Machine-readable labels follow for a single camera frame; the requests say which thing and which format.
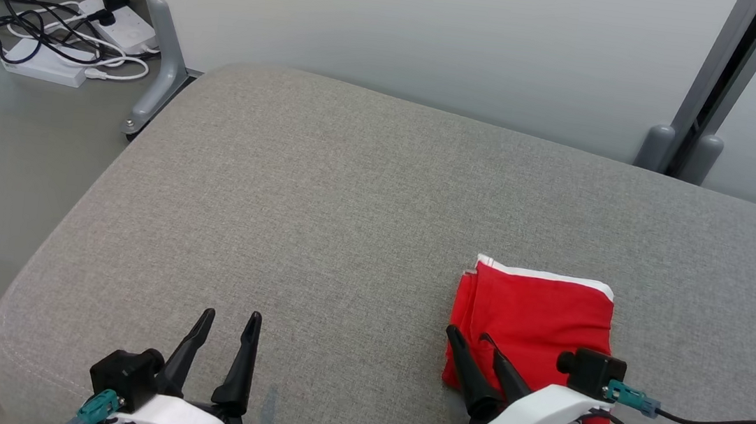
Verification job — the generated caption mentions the red shorts with white stripe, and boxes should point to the red shorts with white stripe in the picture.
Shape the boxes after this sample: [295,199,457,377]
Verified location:
[437,250,627,424]

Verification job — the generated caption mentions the grey rounded partition foot cap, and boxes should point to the grey rounded partition foot cap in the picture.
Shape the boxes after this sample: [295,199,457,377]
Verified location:
[678,132,725,187]
[633,122,677,175]

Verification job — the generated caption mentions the grey metal partition leg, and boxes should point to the grey metal partition leg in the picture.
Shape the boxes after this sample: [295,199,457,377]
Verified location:
[107,0,197,144]

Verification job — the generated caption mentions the black mains plug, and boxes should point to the black mains plug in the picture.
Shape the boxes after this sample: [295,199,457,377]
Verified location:
[85,7,119,29]

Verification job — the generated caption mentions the left camera cable teal plug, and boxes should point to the left camera cable teal plug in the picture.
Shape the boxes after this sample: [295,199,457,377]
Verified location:
[64,385,124,424]

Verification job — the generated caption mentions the camera cable teal plug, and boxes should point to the camera cable teal plug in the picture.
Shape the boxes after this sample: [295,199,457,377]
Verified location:
[602,379,756,424]
[64,385,124,424]

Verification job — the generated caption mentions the right camera cable teal plug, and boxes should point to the right camera cable teal plug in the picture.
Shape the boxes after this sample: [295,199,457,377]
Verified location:
[602,379,756,424]

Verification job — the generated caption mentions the white power cable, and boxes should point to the white power cable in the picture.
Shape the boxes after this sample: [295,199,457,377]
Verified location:
[3,0,157,85]

